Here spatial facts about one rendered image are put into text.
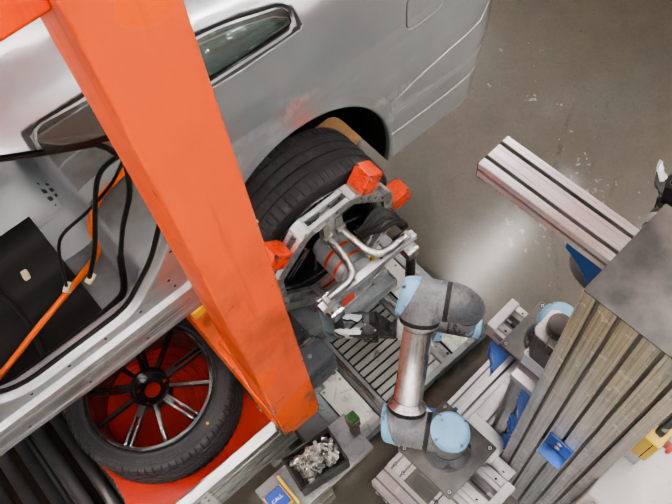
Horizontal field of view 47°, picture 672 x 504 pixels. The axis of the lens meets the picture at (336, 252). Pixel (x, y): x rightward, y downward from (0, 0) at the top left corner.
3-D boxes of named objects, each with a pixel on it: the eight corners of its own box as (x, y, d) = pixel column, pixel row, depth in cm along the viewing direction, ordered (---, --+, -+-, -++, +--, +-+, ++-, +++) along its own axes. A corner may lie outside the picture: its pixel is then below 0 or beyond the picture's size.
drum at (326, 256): (341, 238, 290) (338, 220, 277) (379, 276, 282) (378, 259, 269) (312, 261, 286) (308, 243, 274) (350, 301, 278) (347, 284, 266)
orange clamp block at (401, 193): (379, 200, 292) (396, 186, 294) (393, 213, 289) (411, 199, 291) (378, 190, 286) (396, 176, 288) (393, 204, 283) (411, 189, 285)
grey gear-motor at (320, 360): (284, 314, 354) (272, 281, 323) (344, 380, 337) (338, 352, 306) (252, 339, 349) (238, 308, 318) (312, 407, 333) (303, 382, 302)
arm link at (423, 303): (425, 459, 231) (451, 290, 212) (375, 449, 233) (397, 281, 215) (429, 437, 242) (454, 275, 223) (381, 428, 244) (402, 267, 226)
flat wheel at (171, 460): (152, 301, 341) (135, 277, 320) (275, 375, 321) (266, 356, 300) (52, 429, 317) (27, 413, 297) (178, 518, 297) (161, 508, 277)
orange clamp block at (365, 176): (358, 179, 269) (368, 159, 264) (373, 194, 266) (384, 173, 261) (345, 183, 264) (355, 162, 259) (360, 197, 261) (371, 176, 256)
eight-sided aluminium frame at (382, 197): (383, 232, 313) (379, 155, 265) (394, 243, 310) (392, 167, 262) (277, 317, 299) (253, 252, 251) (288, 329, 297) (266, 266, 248)
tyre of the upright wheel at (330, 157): (331, 92, 266) (182, 219, 257) (377, 133, 257) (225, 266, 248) (359, 180, 326) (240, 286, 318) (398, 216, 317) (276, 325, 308)
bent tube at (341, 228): (373, 203, 273) (372, 186, 263) (411, 238, 265) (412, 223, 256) (335, 233, 268) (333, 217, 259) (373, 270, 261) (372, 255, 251)
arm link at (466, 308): (493, 284, 214) (483, 313, 261) (453, 278, 215) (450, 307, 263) (487, 326, 211) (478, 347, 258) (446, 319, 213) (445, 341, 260)
